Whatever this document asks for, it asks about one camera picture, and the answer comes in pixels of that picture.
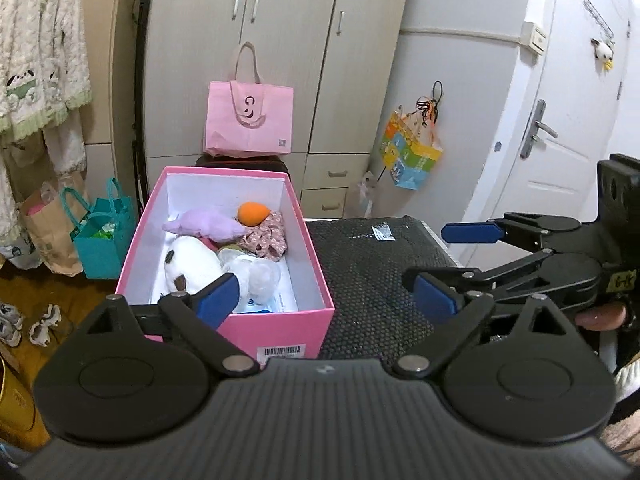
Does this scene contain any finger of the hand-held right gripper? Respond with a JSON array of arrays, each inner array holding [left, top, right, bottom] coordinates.
[[441, 212, 581, 252], [402, 249, 566, 307]]

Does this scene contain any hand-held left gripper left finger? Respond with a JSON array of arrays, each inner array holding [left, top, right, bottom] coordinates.
[[75, 272, 261, 376]]

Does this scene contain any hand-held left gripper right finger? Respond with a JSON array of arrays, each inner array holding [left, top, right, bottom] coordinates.
[[392, 272, 583, 377]]

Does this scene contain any wet wipes pack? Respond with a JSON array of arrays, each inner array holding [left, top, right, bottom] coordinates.
[[232, 292, 298, 314]]

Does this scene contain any white plastic bag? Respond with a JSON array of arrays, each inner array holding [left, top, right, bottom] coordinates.
[[217, 249, 282, 306]]

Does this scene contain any pink cardboard box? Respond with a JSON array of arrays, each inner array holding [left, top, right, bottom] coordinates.
[[115, 166, 336, 361]]

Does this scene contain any purple plush toy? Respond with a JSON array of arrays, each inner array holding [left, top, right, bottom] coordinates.
[[162, 210, 246, 243]]

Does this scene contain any pink floral cloth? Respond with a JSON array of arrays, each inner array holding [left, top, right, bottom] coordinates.
[[235, 211, 288, 261]]

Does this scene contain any orange plush ball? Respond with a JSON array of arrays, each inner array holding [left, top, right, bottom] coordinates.
[[236, 202, 273, 226]]

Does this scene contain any person's right hand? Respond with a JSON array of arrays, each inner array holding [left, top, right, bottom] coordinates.
[[575, 302, 632, 332]]

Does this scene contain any black bubble mat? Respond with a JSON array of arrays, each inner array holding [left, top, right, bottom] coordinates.
[[305, 216, 463, 361]]

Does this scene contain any white door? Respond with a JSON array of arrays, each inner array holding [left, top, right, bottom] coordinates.
[[462, 0, 640, 281]]

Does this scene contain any colourful paper gift bag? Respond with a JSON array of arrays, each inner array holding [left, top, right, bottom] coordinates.
[[377, 80, 445, 192]]

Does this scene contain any pale hanging ornament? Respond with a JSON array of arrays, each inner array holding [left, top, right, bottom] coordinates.
[[357, 171, 377, 217]]

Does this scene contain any teal gift bag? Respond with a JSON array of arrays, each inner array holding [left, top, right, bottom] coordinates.
[[60, 177, 138, 281]]

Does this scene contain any black suitcase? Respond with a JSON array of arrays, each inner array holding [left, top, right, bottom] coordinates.
[[195, 154, 291, 181]]

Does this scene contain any brown paper bag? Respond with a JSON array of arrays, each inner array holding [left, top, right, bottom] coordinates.
[[17, 175, 83, 277]]

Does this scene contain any pink shopping bag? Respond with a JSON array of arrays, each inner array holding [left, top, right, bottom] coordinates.
[[203, 41, 295, 157]]

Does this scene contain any white duck plush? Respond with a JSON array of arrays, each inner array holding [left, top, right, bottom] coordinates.
[[590, 37, 616, 71]]

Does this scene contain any white printed bag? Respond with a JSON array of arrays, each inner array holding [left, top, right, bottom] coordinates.
[[0, 239, 37, 269]]

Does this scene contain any yellow blanket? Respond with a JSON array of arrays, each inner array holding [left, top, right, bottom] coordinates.
[[0, 355, 51, 446]]

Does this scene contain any metal door hook rack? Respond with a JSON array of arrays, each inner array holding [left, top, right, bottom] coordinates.
[[582, 0, 615, 41]]

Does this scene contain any beige wardrobe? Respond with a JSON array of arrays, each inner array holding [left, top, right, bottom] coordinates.
[[82, 0, 416, 221]]

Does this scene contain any cream fleece jacket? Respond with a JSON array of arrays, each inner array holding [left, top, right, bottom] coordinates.
[[0, 0, 93, 142]]

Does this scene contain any silver door handle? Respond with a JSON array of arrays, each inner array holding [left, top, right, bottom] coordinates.
[[520, 99, 558, 158]]

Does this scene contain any white light switch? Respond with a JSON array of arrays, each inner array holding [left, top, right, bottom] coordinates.
[[520, 21, 548, 53]]

